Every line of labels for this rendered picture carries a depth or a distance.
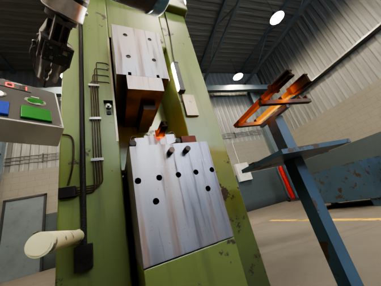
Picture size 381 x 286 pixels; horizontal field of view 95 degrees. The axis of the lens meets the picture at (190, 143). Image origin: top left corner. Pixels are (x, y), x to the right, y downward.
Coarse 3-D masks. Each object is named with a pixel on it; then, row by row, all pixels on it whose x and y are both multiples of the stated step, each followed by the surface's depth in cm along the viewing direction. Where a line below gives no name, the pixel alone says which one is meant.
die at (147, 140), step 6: (138, 138) 83; (144, 138) 84; (150, 138) 85; (156, 138) 86; (162, 138) 87; (168, 138) 89; (174, 138) 90; (138, 144) 82; (144, 144) 83; (150, 144) 84; (156, 144) 85
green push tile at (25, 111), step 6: (24, 108) 55; (30, 108) 56; (36, 108) 58; (24, 114) 53; (30, 114) 54; (36, 114) 55; (42, 114) 57; (48, 114) 59; (36, 120) 54; (42, 120) 55; (48, 120) 56
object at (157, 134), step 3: (162, 123) 80; (165, 123) 79; (159, 126) 82; (162, 126) 78; (165, 126) 79; (159, 129) 85; (162, 129) 81; (165, 129) 82; (156, 132) 86; (159, 132) 83; (162, 132) 84; (156, 135) 85; (159, 135) 86; (162, 135) 87; (165, 135) 87
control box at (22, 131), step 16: (0, 80) 62; (0, 96) 54; (16, 96) 59; (32, 96) 63; (48, 96) 69; (16, 112) 52; (0, 128) 49; (16, 128) 51; (32, 128) 53; (48, 128) 56; (48, 144) 59
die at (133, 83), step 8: (128, 80) 94; (136, 80) 96; (144, 80) 98; (152, 80) 101; (160, 80) 103; (128, 88) 92; (136, 88) 94; (144, 88) 96; (152, 88) 98; (160, 88) 100; (128, 96) 98; (136, 96) 99; (144, 96) 101; (152, 96) 103; (160, 96) 105; (128, 104) 104; (136, 104) 106; (128, 112) 112; (136, 112) 114; (128, 120) 120; (136, 120) 123; (152, 120) 128
